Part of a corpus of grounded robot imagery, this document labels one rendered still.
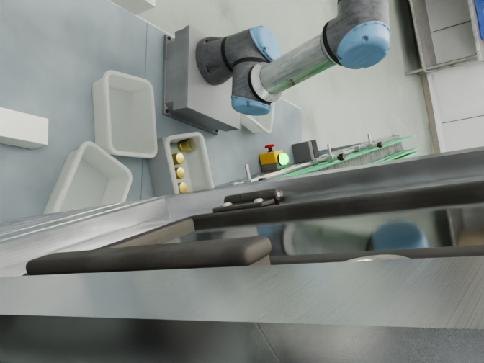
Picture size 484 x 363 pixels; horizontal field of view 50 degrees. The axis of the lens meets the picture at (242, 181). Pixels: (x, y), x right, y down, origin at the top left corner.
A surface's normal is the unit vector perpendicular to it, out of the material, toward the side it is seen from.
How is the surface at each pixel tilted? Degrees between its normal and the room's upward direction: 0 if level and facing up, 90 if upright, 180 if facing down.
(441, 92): 90
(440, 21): 90
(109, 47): 0
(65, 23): 0
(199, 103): 0
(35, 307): 90
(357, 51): 83
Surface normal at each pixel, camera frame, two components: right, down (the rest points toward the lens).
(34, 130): 0.81, -0.13
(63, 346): -0.55, 0.16
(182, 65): -0.58, -0.17
